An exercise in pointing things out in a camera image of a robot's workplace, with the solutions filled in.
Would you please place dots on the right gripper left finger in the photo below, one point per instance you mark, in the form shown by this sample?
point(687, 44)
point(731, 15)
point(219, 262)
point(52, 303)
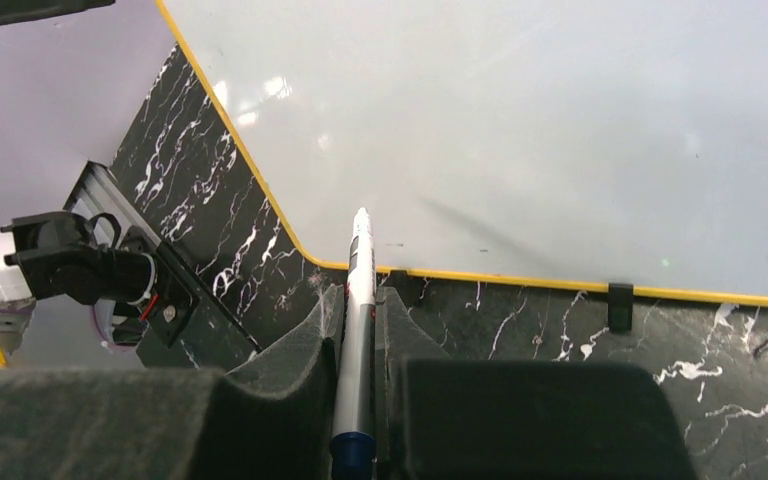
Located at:
point(269, 418)

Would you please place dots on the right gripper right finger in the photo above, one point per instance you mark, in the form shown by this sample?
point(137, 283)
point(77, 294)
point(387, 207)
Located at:
point(444, 418)

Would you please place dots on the white whiteboard marker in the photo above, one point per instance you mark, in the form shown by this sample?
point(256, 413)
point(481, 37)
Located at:
point(353, 401)

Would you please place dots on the yellow framed whiteboard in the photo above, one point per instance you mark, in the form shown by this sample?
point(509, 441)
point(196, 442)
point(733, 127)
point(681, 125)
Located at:
point(565, 144)

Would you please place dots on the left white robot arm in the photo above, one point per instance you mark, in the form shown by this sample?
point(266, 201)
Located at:
point(57, 254)

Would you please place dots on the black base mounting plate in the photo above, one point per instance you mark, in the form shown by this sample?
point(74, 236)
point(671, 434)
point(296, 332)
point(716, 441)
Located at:
point(187, 325)

